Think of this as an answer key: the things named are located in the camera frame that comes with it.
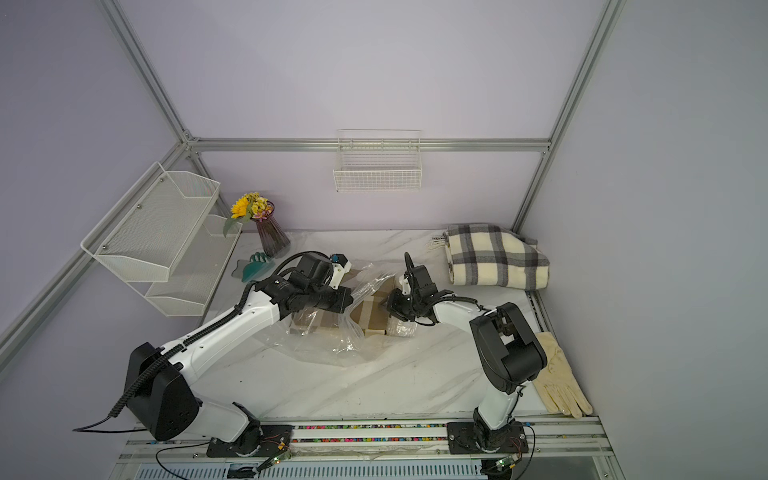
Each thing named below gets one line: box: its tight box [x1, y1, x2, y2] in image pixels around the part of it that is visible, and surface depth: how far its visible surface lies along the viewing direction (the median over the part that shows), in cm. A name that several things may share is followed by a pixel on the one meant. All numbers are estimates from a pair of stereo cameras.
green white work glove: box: [231, 252, 275, 283], surface depth 109 cm
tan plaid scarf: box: [290, 273, 397, 335], surface depth 88 cm
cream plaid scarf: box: [428, 223, 551, 291], surface depth 106 cm
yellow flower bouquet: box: [223, 192, 273, 238], surface depth 97 cm
